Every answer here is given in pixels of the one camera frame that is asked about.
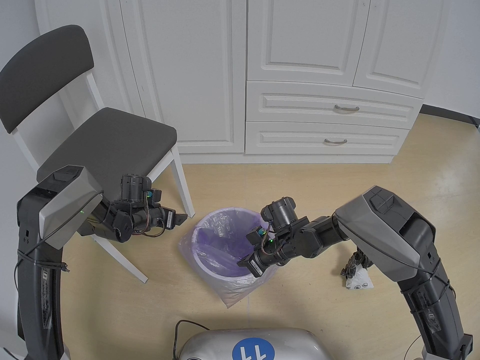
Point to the purple plastic bag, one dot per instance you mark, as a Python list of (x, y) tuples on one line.
[(232, 287)]

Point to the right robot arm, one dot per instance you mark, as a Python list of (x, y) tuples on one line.
[(386, 231)]

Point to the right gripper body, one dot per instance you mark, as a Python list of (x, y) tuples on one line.
[(268, 257)]

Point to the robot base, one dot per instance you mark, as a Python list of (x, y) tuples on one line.
[(255, 341)]

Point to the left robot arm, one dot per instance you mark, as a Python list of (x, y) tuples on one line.
[(41, 294)]

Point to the white chair dark grey seat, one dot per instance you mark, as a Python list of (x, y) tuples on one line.
[(112, 137)]

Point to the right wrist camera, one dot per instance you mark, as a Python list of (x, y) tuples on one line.
[(257, 235)]

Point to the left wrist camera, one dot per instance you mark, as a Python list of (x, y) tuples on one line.
[(153, 197)]

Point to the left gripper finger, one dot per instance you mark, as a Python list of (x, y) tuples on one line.
[(180, 218)]

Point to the black plastic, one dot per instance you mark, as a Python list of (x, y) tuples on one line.
[(352, 266)]

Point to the pale grey trash bin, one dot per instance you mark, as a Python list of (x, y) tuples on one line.
[(204, 225)]

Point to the white printed paper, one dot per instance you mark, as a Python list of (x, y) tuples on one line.
[(360, 281)]

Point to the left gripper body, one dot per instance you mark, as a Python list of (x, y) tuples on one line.
[(155, 218)]

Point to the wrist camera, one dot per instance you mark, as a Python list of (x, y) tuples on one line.
[(257, 235), (153, 197)]

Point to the white wardrobe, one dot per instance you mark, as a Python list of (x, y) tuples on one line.
[(195, 51)]

